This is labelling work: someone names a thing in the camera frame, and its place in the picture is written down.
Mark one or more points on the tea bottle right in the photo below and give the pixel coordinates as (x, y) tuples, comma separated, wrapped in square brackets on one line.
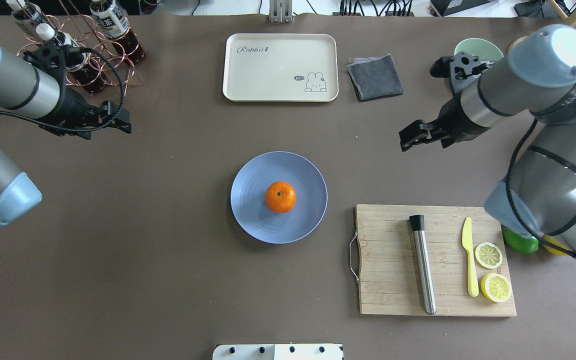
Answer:
[(113, 22)]

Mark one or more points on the green ceramic bowl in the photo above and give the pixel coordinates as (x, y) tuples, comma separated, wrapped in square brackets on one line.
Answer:
[(481, 48)]

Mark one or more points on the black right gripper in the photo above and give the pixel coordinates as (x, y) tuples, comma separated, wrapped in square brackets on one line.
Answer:
[(454, 120)]

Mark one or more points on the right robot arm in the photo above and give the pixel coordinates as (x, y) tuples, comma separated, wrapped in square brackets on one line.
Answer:
[(538, 194)]

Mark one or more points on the lemon half lower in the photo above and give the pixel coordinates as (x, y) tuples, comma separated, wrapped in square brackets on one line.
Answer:
[(496, 287)]

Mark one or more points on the blue round plate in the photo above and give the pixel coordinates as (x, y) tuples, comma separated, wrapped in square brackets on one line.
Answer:
[(247, 197)]

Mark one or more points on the cream rabbit tray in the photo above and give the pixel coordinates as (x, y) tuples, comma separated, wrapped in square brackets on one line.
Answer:
[(280, 67)]

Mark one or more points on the green lime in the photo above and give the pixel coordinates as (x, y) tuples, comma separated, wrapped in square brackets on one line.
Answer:
[(520, 244)]

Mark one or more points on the wooden cutting board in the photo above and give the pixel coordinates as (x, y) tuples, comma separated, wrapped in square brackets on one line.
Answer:
[(388, 275)]

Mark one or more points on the orange mandarin fruit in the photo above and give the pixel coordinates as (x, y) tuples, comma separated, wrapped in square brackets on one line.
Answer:
[(280, 197)]

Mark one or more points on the tea bottle front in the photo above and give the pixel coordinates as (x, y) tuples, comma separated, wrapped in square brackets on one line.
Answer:
[(78, 64)]

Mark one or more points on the lemon slice upper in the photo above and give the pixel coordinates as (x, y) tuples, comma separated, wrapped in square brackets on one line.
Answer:
[(488, 255)]

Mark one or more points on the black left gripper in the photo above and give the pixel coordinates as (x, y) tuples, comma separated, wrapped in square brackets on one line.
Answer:
[(74, 109)]

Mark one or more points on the grey folded cloth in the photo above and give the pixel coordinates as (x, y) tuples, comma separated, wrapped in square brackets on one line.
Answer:
[(375, 77)]

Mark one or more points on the yellow plastic knife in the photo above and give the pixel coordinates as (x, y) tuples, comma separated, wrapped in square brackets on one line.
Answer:
[(467, 244)]

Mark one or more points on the steel muddler black tip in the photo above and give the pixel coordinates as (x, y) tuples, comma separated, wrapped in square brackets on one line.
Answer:
[(417, 223)]

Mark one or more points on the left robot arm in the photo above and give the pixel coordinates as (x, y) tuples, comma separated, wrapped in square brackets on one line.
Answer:
[(34, 89)]

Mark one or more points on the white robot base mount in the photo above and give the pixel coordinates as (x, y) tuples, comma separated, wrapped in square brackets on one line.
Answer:
[(280, 351)]

